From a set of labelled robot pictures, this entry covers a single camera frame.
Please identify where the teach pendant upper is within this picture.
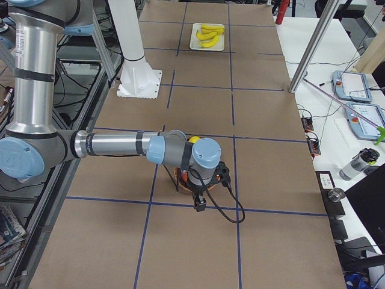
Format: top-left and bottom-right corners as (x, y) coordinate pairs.
(332, 70), (372, 103)

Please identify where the stack of magazines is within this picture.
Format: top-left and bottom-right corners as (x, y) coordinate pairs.
(1, 205), (26, 270)

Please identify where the grey water bottle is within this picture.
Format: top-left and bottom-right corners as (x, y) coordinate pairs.
(339, 148), (380, 181)

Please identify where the white bear tray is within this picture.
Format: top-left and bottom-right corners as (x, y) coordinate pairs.
(189, 23), (226, 52)

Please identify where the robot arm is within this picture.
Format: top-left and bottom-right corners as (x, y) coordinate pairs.
(1, 1), (230, 211)

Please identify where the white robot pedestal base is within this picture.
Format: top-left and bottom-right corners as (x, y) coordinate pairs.
(108, 0), (162, 99)

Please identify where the orange circuit board lower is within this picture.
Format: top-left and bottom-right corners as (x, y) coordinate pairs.
(306, 137), (321, 158)

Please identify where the small metal cup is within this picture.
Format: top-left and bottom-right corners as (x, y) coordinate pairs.
(327, 187), (346, 203)

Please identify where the aluminium side frame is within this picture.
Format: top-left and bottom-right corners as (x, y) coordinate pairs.
(0, 17), (127, 289)

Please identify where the orange circuit board upper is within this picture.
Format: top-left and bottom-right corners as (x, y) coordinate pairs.
(301, 116), (314, 132)

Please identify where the black laptop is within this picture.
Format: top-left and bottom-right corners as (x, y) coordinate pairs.
(346, 164), (385, 252)

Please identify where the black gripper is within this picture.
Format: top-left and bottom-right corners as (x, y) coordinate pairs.
(192, 161), (231, 212)

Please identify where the red fire extinguisher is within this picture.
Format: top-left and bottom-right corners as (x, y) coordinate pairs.
(276, 0), (290, 25)

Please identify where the teach pendant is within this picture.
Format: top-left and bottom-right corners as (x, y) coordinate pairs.
(332, 70), (372, 103)
(345, 102), (384, 142)

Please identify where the white label card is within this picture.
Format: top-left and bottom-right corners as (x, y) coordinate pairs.
(319, 172), (334, 190)

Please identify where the teach pendant lower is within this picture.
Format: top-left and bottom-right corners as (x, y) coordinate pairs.
(345, 102), (384, 142)

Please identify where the orange circuit board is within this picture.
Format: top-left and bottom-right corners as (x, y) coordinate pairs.
(301, 116), (314, 132)
(306, 137), (321, 158)

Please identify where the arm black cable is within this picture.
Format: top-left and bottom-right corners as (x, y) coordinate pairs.
(162, 165), (246, 224)

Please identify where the brown wicker basket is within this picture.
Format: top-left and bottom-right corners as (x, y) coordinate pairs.
(173, 167), (219, 195)

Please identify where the aluminium frame post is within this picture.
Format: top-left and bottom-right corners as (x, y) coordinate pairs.
(289, 0), (339, 93)

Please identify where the yellow banana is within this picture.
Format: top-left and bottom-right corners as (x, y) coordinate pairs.
(201, 23), (224, 32)
(199, 35), (221, 48)
(196, 30), (217, 41)
(201, 27), (224, 35)

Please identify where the yellow pear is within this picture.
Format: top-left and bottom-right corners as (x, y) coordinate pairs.
(188, 136), (200, 143)

